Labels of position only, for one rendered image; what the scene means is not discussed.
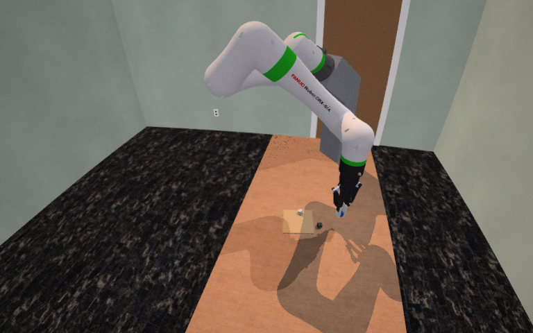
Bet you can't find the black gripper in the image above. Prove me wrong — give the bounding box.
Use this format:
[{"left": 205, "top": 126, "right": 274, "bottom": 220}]
[{"left": 332, "top": 174, "right": 362, "bottom": 218}]

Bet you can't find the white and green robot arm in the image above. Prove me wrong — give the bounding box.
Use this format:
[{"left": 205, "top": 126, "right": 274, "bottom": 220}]
[{"left": 204, "top": 22, "right": 375, "bottom": 178}]

